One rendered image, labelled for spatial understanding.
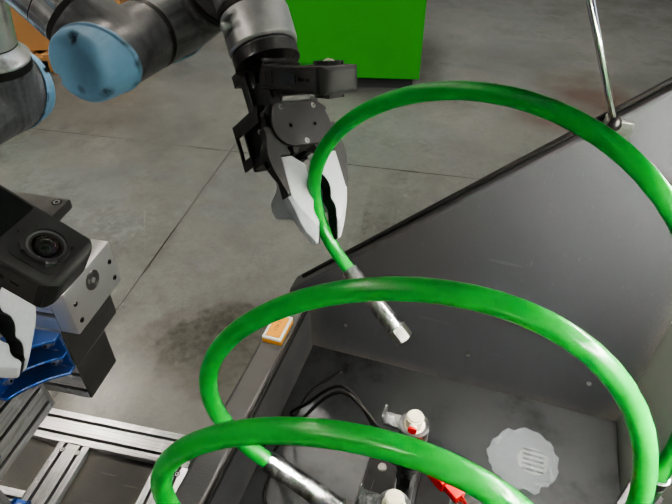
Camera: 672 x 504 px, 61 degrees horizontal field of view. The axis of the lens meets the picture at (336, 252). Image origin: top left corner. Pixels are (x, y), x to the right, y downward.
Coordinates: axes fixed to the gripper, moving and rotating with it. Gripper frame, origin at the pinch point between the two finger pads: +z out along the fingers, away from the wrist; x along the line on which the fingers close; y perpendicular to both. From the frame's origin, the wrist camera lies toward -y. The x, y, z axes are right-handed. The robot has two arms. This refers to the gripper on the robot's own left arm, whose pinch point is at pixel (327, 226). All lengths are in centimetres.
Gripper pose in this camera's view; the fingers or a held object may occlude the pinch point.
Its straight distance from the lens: 58.3
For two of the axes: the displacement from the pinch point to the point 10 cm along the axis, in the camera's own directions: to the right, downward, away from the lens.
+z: 2.8, 9.6, -0.5
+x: -7.9, 2.0, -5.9
